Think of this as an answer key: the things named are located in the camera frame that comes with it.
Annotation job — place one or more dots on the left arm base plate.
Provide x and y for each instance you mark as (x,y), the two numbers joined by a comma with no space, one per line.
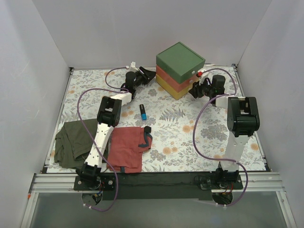
(94,180)

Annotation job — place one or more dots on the red drawer box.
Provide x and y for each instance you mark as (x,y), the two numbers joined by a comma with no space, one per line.
(172,82)

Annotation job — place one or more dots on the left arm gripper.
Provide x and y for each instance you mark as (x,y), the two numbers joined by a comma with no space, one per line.
(141,77)

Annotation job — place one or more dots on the yellow drawer box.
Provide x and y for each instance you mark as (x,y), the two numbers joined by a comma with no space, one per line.
(176,95)

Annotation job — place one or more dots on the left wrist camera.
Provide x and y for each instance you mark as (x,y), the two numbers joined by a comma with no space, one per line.
(132,67)

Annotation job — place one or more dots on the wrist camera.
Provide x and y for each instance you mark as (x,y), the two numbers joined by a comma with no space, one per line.
(132,67)
(202,75)

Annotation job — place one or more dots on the green drawer box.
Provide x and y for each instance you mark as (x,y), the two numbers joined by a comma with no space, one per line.
(180,62)

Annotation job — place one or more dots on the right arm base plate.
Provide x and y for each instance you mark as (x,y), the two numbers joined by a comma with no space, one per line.
(221,181)

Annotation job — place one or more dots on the olive green shirt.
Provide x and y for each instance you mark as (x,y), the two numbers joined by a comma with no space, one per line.
(73,143)

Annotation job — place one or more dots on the red folded shirt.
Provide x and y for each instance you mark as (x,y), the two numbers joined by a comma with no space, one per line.
(127,147)

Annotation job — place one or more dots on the aluminium frame rail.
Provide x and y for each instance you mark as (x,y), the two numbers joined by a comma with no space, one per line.
(158,200)

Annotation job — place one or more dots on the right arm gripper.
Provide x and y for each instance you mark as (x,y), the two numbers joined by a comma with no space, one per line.
(198,88)

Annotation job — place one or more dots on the blue cap highlighter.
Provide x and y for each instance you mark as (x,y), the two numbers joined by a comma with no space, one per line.
(143,112)

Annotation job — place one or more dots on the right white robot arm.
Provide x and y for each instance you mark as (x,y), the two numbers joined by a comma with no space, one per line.
(242,121)

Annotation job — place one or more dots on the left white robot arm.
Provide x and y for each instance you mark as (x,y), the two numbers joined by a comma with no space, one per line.
(108,117)

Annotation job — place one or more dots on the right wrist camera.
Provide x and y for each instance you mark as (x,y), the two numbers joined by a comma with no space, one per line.
(202,75)

